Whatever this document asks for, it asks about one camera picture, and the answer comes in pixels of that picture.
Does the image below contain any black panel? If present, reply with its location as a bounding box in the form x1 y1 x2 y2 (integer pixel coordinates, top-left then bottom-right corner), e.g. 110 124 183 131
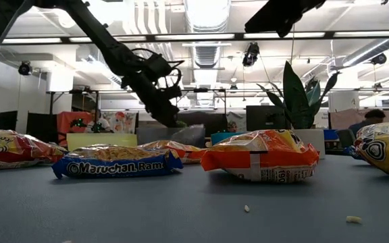
26 111 59 142

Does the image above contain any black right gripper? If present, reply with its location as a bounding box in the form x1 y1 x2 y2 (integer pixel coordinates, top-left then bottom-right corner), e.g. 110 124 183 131
244 0 327 38

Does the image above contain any orange ramen pack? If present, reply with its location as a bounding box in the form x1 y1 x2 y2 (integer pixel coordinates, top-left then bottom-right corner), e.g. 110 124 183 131
200 128 321 184
139 139 209 165

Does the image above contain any black overhead camera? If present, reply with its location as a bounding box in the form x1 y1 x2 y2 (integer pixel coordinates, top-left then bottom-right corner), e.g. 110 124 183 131
242 41 261 67

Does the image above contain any beige cloth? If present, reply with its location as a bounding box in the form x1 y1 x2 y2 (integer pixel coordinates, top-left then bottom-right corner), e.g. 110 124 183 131
329 107 389 131

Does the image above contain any white plant pot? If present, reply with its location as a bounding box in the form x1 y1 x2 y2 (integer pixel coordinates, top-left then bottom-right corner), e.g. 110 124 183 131
292 128 326 160

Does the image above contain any colourful poster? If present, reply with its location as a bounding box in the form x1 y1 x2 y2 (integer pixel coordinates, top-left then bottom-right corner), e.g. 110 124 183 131
101 110 138 134

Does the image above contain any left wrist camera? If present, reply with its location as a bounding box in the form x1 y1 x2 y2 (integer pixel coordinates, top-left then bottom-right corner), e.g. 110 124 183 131
162 84 184 101

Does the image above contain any yellow red ramen pack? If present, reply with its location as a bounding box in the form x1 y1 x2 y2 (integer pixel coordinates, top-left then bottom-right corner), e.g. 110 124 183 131
353 121 389 178

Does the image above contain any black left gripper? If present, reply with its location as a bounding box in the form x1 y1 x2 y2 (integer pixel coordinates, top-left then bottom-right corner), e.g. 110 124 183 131
122 53 182 128

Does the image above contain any grey translucent bin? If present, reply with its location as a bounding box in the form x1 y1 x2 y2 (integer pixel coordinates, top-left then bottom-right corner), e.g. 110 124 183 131
136 127 207 149

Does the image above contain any blue box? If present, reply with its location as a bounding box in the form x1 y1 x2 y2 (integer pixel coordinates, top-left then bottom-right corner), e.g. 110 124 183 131
323 128 340 141

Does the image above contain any black monitor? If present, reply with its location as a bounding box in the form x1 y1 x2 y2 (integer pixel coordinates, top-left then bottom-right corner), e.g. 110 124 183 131
0 110 18 132
246 105 288 132

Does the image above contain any yellow plastic bin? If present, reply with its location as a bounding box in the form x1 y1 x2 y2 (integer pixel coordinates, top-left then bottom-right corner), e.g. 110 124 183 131
66 132 138 152

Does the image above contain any green snake plant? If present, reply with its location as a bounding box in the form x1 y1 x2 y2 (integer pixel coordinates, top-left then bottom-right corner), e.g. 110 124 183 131
256 60 341 131

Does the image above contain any teal plastic bin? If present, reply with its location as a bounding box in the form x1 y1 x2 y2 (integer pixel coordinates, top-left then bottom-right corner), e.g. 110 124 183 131
210 132 246 146

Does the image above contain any wide black screen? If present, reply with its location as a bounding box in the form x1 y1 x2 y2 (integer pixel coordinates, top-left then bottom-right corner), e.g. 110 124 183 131
177 111 231 136

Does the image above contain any black ceiling spotlight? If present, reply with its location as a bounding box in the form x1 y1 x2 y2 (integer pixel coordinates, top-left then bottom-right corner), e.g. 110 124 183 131
370 53 388 65
18 60 33 77

